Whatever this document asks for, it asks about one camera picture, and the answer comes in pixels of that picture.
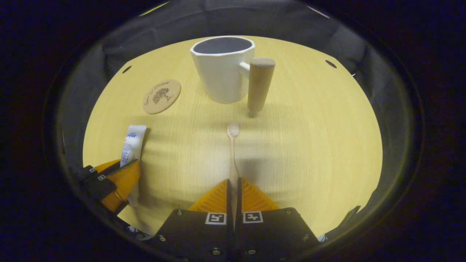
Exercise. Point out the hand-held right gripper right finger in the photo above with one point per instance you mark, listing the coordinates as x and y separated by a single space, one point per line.
269 233

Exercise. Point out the white toothpaste tube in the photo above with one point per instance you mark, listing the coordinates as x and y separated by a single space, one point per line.
133 143

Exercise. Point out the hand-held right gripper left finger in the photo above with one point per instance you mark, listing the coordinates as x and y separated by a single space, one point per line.
198 234

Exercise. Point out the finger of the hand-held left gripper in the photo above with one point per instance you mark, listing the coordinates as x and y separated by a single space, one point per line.
102 169
122 182

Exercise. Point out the beige toothbrush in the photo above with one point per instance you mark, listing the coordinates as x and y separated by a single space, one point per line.
233 153

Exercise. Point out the light wooden desktop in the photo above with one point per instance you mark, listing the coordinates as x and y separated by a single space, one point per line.
309 145

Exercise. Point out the round cork coaster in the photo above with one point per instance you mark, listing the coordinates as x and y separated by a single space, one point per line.
162 96

